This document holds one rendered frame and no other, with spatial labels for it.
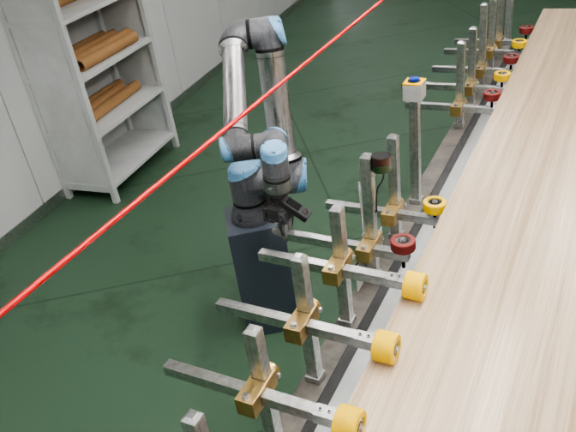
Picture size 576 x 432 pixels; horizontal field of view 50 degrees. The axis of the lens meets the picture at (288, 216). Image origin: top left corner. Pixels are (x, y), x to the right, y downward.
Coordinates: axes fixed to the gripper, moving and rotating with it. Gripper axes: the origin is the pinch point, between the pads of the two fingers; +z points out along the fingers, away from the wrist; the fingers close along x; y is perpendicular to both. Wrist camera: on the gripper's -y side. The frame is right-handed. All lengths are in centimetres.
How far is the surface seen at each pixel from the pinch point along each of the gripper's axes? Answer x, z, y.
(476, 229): -13, -10, -62
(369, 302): 9.2, 11.2, -33.7
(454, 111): -120, -1, -29
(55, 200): -94, 88, 240
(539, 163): -62, -11, -74
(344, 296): 22.5, -1.2, -30.4
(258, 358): 73, -23, -31
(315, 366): 47, 4, -32
